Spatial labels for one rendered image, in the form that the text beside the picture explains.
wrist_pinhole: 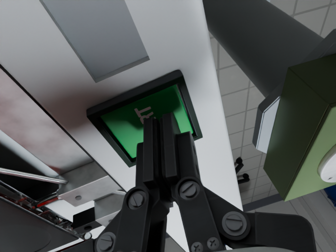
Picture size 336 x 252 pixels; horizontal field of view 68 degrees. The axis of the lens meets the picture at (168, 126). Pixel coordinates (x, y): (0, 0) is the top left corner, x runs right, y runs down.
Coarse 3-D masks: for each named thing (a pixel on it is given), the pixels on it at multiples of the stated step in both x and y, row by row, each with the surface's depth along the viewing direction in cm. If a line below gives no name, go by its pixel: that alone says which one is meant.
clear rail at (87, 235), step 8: (0, 184) 25; (0, 192) 25; (8, 192) 26; (16, 192) 27; (8, 200) 26; (16, 200) 27; (24, 200) 28; (32, 200) 29; (24, 208) 28; (32, 208) 29; (40, 208) 30; (48, 208) 31; (40, 216) 30; (48, 216) 31; (56, 216) 32; (64, 224) 33; (72, 224) 34; (72, 232) 35; (88, 232) 38
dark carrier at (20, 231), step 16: (0, 208) 27; (16, 208) 28; (0, 224) 30; (16, 224) 31; (32, 224) 31; (48, 224) 32; (0, 240) 32; (16, 240) 33; (32, 240) 34; (48, 240) 36; (64, 240) 37
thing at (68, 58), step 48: (0, 0) 9; (48, 0) 10; (96, 0) 10; (144, 0) 10; (192, 0) 11; (0, 48) 10; (48, 48) 11; (96, 48) 12; (144, 48) 12; (192, 48) 13; (48, 96) 12; (96, 96) 13; (192, 96) 15; (96, 144) 16
